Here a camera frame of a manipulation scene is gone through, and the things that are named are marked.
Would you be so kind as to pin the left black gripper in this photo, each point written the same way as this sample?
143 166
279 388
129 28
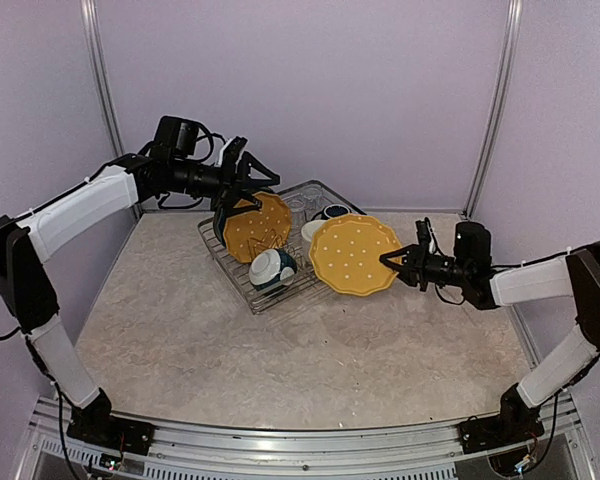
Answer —
231 186

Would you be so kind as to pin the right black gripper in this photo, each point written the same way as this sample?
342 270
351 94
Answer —
413 270

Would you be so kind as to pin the blue dotted plate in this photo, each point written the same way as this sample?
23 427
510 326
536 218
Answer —
219 224

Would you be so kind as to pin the yellow dotted plate front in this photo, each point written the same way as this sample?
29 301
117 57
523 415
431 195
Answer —
345 254

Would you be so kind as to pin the yellow dotted plate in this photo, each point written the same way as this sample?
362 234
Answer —
250 233
345 254

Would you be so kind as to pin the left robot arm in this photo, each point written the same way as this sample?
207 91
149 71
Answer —
163 166

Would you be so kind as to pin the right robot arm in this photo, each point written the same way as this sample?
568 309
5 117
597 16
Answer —
573 274

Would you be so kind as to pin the clear drinking glass left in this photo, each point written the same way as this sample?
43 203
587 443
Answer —
297 207

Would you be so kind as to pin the clear drinking glass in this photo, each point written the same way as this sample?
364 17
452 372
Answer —
312 196
297 207

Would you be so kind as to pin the clear drinking glass right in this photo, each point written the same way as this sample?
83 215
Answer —
312 196

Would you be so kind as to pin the white ribbed mug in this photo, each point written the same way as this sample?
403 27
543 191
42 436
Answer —
309 229

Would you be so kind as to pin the dark blue mug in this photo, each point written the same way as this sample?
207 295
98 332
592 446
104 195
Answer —
332 211

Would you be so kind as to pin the blue white bowl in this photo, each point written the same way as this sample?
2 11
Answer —
272 267

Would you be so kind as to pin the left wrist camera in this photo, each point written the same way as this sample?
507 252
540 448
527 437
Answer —
230 153

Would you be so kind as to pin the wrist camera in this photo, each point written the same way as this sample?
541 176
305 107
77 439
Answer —
230 153
426 236

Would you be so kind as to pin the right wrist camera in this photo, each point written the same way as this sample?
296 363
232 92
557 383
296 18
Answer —
426 236

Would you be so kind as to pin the metal wire dish rack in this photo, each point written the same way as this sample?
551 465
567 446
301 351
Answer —
304 281

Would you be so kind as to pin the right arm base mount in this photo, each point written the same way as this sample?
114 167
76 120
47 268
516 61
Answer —
487 433

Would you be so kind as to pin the aluminium front rail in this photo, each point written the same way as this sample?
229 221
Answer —
184 450

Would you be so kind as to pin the left aluminium frame post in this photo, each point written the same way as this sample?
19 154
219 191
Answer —
90 22

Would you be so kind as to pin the aluminium frame post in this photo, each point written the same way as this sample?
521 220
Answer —
90 22
497 105

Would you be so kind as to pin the right aluminium frame post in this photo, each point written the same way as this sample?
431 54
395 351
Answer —
497 105

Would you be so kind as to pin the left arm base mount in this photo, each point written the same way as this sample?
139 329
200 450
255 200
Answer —
120 434

